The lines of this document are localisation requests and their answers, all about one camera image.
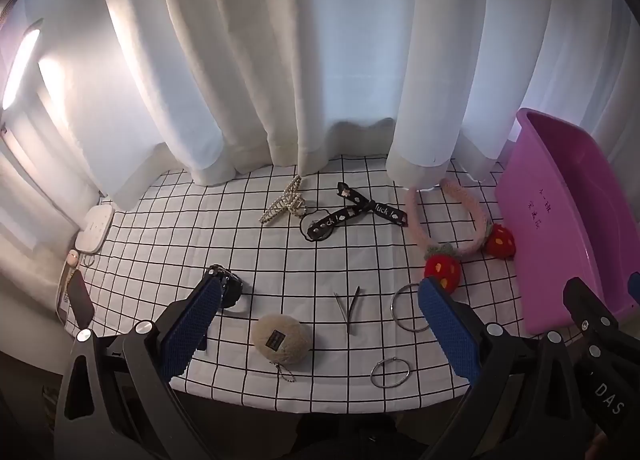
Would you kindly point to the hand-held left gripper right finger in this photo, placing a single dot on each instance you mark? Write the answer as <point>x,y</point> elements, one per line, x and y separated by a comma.
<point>447,327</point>

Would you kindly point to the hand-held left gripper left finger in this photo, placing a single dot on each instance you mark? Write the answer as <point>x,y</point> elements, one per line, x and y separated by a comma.
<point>192,325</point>

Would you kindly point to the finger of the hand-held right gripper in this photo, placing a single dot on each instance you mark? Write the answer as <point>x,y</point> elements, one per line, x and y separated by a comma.
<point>585,305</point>
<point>635,286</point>

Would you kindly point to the pink plastic bin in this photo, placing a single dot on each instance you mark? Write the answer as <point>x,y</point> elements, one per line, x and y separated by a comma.
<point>545,220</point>

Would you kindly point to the pink strawberry plush headband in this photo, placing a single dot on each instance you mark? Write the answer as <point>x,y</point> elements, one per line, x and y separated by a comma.
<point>475,210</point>

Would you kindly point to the black printed ribbon bow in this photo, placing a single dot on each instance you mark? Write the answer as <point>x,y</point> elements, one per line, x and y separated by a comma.
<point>350,212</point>

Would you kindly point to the pearl hair claw clip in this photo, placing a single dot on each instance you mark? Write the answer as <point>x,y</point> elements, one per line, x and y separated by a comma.
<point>285,202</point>

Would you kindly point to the silver bangle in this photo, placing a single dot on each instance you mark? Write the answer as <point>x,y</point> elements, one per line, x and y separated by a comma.
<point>400,321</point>
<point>376,380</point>

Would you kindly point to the black hair claw clip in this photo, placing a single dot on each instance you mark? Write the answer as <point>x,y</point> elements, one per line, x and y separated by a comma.
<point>230,282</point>

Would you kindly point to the white checked tablecloth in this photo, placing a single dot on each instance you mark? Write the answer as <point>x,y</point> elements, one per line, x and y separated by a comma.
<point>210,235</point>

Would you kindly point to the silver V-shaped hair pin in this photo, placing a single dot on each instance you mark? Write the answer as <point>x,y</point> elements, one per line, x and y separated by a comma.
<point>348,312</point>

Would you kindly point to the white power strip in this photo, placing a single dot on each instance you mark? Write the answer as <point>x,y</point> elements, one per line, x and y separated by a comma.
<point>95,227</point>

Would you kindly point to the white curtain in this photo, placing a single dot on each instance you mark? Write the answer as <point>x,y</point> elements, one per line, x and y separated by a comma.
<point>300,55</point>

